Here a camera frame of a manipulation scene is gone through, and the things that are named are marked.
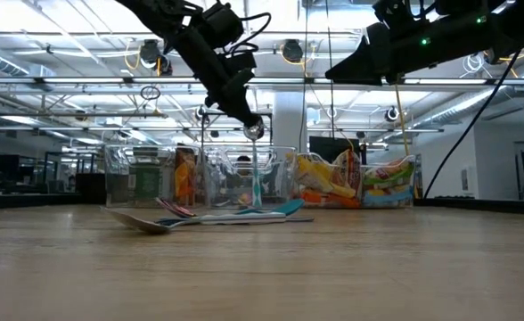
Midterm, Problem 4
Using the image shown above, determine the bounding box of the red ramen pack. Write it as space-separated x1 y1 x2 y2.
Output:
331 149 364 193

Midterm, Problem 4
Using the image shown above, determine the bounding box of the blue ramen pack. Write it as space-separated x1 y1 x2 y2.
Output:
363 189 417 210

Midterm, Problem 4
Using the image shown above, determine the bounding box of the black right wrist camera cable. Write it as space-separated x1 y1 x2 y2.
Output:
423 47 524 199

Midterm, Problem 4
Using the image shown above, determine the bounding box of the black background monitor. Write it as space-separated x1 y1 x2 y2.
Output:
308 136 368 164

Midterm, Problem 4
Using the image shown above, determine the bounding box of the orange chicken ramen pack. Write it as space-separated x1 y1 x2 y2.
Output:
299 191 362 210

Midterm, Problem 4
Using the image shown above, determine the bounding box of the silver spoon blue handle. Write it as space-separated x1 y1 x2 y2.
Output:
242 118 266 209
101 205 315 236

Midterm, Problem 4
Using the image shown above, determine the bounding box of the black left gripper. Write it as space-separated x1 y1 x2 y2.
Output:
168 4 264 130

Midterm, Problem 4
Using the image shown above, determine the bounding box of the teal spoon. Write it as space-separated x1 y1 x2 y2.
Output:
237 198 307 218

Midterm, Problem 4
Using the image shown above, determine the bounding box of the pink iridescent spoon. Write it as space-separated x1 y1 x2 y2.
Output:
156 197 197 220

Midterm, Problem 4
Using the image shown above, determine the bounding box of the yellow cable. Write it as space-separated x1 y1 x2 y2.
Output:
393 82 420 201

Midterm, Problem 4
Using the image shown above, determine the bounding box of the chili shrimp ramen pack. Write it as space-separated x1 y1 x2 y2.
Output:
363 155 417 193

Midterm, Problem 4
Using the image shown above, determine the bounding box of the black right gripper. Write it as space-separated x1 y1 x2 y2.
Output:
325 0 495 86

